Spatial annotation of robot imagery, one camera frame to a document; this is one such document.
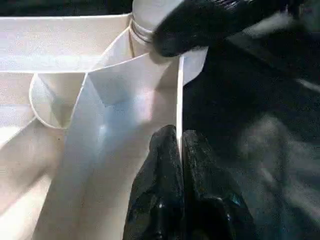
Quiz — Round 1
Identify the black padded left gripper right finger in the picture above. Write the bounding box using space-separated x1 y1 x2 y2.
182 129 254 240

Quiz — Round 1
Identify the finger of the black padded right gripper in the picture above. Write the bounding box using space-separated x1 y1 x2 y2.
151 0 266 58

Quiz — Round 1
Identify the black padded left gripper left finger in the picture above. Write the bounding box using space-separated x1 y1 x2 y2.
123 124 185 240

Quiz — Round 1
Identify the white plastic table leg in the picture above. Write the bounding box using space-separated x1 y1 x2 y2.
129 0 182 50

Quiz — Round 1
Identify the white plastic table top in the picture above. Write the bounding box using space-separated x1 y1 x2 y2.
0 13 209 240

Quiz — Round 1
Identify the black table mat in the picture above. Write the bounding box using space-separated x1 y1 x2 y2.
0 0 320 240

